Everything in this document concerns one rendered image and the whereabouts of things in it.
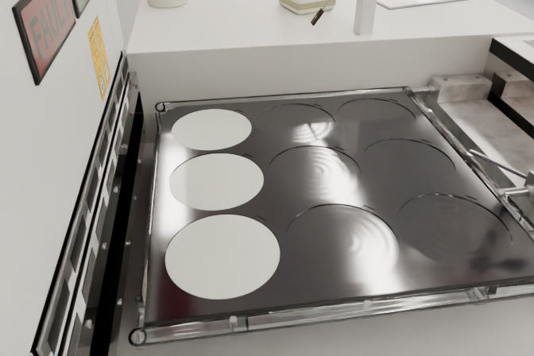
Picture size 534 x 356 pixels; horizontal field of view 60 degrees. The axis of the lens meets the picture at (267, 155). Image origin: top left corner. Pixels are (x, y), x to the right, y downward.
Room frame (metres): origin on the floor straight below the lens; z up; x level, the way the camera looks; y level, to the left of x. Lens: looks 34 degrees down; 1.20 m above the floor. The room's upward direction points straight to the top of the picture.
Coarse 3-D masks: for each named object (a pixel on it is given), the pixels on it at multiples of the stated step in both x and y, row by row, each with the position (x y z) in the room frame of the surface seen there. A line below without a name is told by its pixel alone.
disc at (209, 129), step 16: (208, 112) 0.54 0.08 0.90; (224, 112) 0.54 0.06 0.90; (176, 128) 0.50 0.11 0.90; (192, 128) 0.50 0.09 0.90; (208, 128) 0.50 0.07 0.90; (224, 128) 0.50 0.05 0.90; (240, 128) 0.50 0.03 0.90; (192, 144) 0.47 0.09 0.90; (208, 144) 0.47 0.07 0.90; (224, 144) 0.47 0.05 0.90
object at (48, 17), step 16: (32, 0) 0.29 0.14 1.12; (48, 0) 0.32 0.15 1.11; (64, 0) 0.36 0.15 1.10; (32, 16) 0.28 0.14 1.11; (48, 16) 0.31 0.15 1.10; (64, 16) 0.35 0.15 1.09; (32, 32) 0.27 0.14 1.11; (48, 32) 0.30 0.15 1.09; (64, 32) 0.34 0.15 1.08; (32, 48) 0.26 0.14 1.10; (48, 48) 0.29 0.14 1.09
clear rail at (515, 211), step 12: (408, 96) 0.59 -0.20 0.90; (420, 108) 0.55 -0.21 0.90; (432, 120) 0.52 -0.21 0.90; (444, 132) 0.49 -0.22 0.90; (456, 144) 0.46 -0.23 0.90; (480, 168) 0.41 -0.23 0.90; (492, 180) 0.39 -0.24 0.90; (492, 192) 0.38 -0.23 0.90; (504, 192) 0.37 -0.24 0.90; (504, 204) 0.35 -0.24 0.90; (516, 204) 0.35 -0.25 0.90; (516, 216) 0.34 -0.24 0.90; (528, 228) 0.32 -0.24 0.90
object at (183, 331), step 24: (456, 288) 0.25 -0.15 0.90; (480, 288) 0.25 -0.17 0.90; (504, 288) 0.25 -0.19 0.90; (528, 288) 0.25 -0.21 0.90; (264, 312) 0.22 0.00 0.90; (288, 312) 0.22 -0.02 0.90; (312, 312) 0.22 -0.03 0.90; (336, 312) 0.22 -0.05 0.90; (360, 312) 0.23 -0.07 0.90; (384, 312) 0.23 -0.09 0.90; (408, 312) 0.23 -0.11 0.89; (144, 336) 0.20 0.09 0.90; (168, 336) 0.21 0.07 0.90; (192, 336) 0.21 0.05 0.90; (216, 336) 0.21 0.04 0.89
